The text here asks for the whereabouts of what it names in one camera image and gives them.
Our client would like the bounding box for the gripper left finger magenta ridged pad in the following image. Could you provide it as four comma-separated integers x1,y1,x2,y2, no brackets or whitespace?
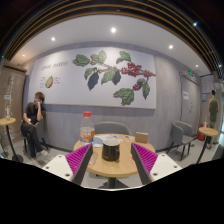
41,142,94,186

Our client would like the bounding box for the gripper right finger magenta ridged pad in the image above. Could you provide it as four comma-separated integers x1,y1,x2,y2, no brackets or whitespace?
130,142,184,186

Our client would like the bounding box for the brown cardboard box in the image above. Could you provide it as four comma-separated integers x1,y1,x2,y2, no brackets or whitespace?
135,132,148,143

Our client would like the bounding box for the white plate on table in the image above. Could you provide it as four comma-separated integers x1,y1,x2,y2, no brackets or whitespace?
93,137,103,148

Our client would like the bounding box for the clear bottle, red cap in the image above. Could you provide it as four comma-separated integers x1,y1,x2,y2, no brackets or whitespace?
80,111,95,145

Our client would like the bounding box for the round wooden table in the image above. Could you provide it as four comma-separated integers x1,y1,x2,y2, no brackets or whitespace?
73,133,156,190

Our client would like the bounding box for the black mug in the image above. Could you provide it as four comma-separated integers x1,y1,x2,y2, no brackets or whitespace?
102,139,120,161

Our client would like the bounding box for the grey chair behind table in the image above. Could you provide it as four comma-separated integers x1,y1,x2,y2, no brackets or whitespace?
95,121,131,135

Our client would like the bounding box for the grey armchair right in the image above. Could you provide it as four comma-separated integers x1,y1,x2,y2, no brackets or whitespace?
170,120,196,162

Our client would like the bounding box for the red fire extinguisher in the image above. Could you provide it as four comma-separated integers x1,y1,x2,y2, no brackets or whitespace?
198,124,205,141

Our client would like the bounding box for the seated person in black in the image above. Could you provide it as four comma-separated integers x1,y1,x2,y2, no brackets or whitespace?
21,92,46,160

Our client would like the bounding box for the small round table right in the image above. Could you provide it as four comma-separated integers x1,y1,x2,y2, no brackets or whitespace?
197,127,218,163

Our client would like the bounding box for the small round table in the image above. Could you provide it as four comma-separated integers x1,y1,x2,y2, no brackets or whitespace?
197,127,218,163
0,118,23,163

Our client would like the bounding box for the grey door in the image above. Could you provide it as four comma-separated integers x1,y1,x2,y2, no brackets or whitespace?
180,73,200,135

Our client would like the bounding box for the small round table left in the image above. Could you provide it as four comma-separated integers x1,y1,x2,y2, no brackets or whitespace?
0,118,23,163

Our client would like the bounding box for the standing person green shirt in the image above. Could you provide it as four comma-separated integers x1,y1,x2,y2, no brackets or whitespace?
209,91,219,128

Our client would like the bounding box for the coffee plant wall mural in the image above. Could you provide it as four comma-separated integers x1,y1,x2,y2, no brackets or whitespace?
29,47,156,109

